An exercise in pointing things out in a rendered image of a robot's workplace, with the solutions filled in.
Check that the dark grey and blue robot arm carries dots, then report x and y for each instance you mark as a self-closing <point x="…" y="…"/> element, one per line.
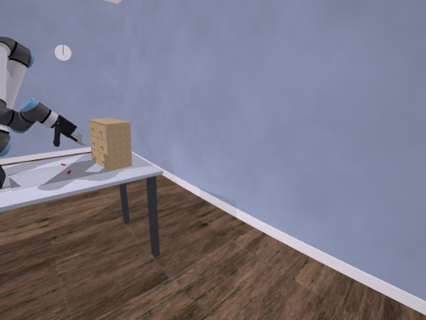
<point x="11" y="77"/>

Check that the light brown wooden chest of drawers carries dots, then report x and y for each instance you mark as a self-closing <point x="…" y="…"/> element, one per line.
<point x="118" y="143"/>

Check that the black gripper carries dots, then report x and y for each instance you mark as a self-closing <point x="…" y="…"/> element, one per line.
<point x="67" y="129"/>

